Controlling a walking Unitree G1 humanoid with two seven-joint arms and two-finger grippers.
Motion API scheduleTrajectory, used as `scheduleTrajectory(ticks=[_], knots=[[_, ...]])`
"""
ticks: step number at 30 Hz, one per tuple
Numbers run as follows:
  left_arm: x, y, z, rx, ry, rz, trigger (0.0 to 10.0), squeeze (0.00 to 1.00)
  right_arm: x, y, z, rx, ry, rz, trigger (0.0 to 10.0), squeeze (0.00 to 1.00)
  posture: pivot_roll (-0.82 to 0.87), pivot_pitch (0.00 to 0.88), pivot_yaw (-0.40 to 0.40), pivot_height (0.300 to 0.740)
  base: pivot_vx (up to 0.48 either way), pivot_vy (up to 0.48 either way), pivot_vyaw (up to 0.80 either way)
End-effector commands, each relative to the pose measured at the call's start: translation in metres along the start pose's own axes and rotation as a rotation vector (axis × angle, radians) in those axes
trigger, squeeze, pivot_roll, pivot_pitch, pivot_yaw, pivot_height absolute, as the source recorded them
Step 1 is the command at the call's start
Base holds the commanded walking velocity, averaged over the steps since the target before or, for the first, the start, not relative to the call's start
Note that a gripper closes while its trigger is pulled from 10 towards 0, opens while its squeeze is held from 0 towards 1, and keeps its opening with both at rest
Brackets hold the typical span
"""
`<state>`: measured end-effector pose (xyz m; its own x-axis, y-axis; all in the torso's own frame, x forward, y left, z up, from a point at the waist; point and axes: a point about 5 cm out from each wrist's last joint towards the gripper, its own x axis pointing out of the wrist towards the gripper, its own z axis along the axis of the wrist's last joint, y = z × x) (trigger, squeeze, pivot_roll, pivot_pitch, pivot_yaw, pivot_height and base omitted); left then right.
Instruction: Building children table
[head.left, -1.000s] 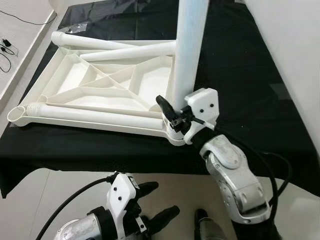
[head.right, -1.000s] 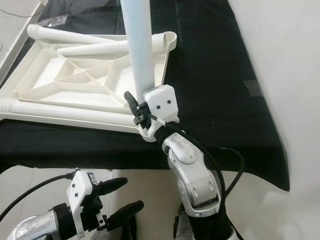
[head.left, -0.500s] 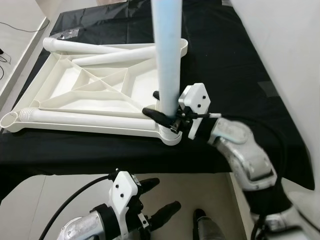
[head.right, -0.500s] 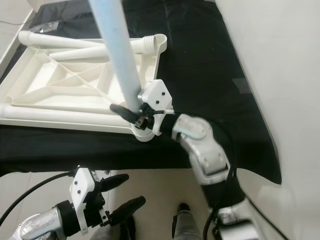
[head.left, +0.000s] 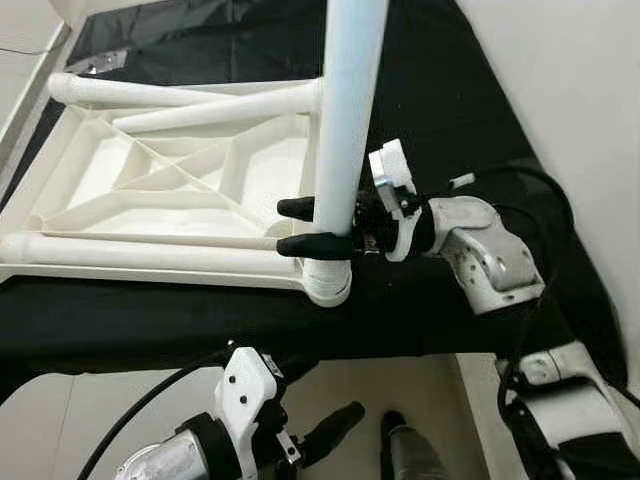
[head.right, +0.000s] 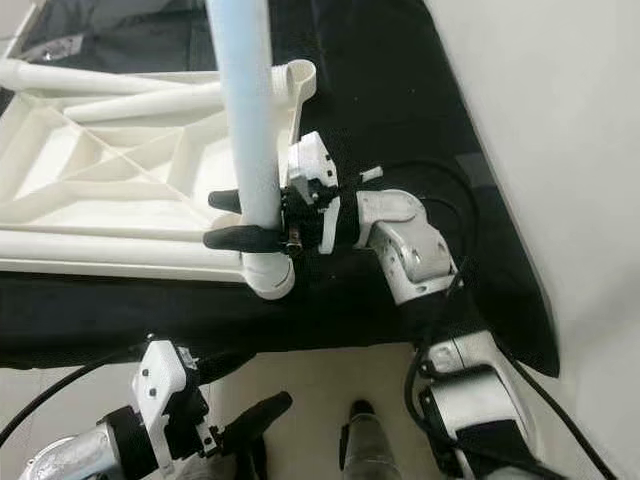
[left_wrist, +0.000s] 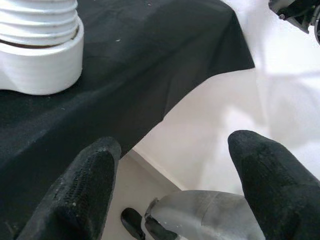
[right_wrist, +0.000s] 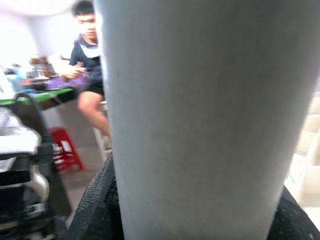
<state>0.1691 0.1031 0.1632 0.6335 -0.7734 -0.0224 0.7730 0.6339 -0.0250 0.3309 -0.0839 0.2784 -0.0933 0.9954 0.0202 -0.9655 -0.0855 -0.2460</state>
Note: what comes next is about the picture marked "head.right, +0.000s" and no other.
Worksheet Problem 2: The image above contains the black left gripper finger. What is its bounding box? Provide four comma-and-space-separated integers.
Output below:
222, 390, 295, 457
195, 350, 258, 387

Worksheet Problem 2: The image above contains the white plastic table top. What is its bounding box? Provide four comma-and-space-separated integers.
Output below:
0, 58, 319, 301

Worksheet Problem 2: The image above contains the grey robot right leg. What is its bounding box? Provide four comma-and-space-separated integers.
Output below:
338, 400, 413, 480

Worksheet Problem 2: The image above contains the black tablecloth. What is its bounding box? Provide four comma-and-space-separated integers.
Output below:
0, 0, 561, 379

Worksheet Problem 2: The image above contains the clear plastic bag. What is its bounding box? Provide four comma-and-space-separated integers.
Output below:
32, 35, 86, 63

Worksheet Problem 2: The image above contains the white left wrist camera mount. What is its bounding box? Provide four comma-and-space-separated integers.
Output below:
135, 340, 211, 471

